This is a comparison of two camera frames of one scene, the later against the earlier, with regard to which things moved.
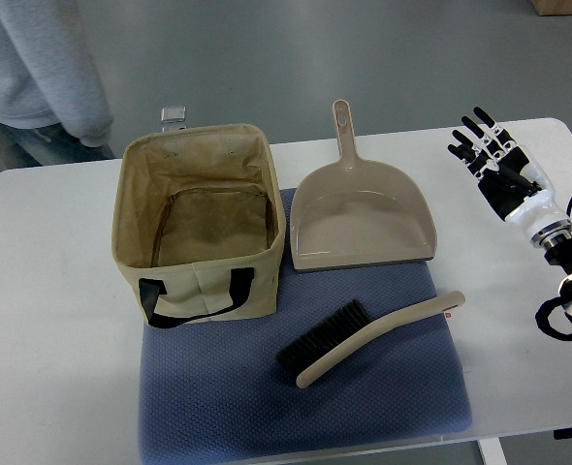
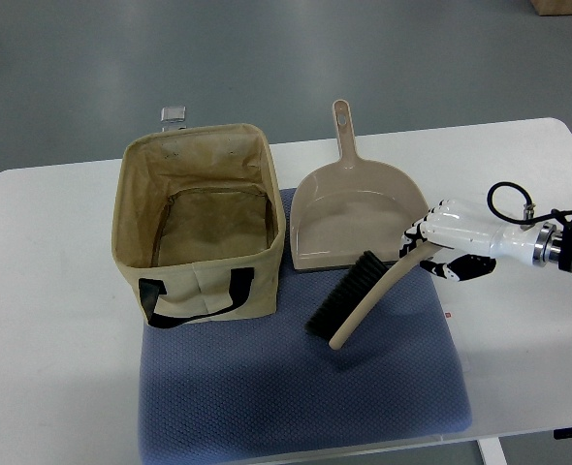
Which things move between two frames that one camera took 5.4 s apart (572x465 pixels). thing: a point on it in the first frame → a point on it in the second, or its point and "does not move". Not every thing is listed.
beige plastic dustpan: [359, 212] does not move
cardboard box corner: [564, 7] does not move
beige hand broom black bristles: [327, 345] → [359, 292]
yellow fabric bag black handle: [198, 224] does not move
